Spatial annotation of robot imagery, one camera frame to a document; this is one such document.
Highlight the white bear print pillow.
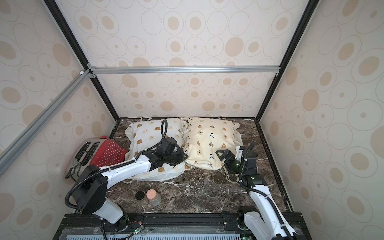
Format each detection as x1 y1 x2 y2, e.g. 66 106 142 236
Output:
125 118 187 182

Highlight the cream animal print pillow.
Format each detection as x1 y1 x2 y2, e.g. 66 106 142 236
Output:
183 118 243 170

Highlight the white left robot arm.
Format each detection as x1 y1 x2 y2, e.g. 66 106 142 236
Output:
65 120 188 226

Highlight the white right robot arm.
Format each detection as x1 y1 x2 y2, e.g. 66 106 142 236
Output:
216 142 306 240

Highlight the pink lid glass jar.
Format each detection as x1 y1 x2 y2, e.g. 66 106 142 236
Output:
146 189 162 206

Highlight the black lid small jar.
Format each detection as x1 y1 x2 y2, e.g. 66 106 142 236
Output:
135 191 147 204

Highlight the red polka dot toaster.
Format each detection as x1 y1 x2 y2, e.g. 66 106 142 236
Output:
64 136 128 182

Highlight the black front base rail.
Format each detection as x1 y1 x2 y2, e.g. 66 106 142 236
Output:
52 211 304 240

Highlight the silver horizontal back rail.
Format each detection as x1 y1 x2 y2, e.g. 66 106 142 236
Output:
91 66 280 74

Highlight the silver diagonal left rail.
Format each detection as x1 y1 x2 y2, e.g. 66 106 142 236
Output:
1 70 91 175

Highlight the black corner frame post right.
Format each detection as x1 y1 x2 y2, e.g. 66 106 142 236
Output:
255 0 320 124

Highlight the black corner frame post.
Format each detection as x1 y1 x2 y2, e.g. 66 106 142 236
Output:
44 0 120 122
255 0 320 124

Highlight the black corner frame post left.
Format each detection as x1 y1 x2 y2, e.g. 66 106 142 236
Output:
44 0 120 122

